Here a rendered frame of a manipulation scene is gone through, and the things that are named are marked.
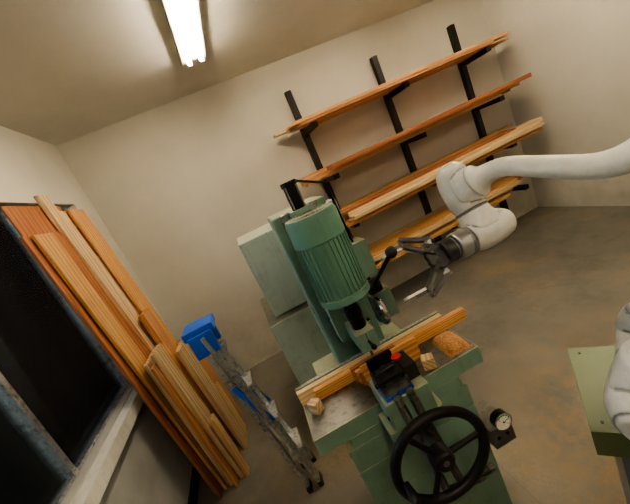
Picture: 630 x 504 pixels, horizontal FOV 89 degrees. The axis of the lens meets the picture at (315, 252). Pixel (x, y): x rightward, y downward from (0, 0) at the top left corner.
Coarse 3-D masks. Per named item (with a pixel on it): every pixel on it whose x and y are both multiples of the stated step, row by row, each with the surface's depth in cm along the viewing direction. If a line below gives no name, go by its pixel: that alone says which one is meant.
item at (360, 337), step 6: (348, 324) 118; (366, 324) 112; (348, 330) 117; (354, 330) 112; (360, 330) 110; (366, 330) 109; (372, 330) 108; (354, 336) 109; (360, 336) 108; (366, 336) 108; (372, 336) 108; (354, 342) 117; (360, 342) 108; (366, 342) 108; (372, 342) 109; (378, 342) 109; (360, 348) 109; (366, 348) 109
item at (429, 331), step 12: (456, 312) 119; (432, 324) 118; (444, 324) 119; (408, 336) 118; (420, 336) 117; (432, 336) 118; (348, 372) 113; (324, 384) 113; (336, 384) 113; (324, 396) 113
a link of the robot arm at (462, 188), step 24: (624, 144) 69; (456, 168) 99; (480, 168) 94; (504, 168) 88; (528, 168) 84; (552, 168) 79; (576, 168) 76; (600, 168) 72; (624, 168) 69; (456, 192) 98; (480, 192) 95; (456, 216) 102
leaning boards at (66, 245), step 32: (32, 224) 180; (64, 224) 205; (32, 256) 163; (64, 256) 182; (96, 256) 227; (64, 288) 171; (96, 288) 202; (128, 288) 238; (96, 320) 179; (128, 320) 216; (160, 320) 262; (128, 352) 189; (160, 352) 198; (192, 352) 237; (160, 384) 192; (192, 384) 225; (160, 416) 190; (192, 416) 200; (224, 416) 231; (192, 448) 205; (224, 448) 209; (224, 480) 214
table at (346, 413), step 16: (432, 352) 111; (464, 352) 104; (448, 368) 103; (464, 368) 104; (352, 384) 113; (432, 384) 103; (336, 400) 109; (352, 400) 106; (368, 400) 103; (320, 416) 105; (336, 416) 102; (352, 416) 99; (368, 416) 99; (384, 416) 98; (320, 432) 99; (336, 432) 98; (352, 432) 99; (400, 432) 91; (320, 448) 98
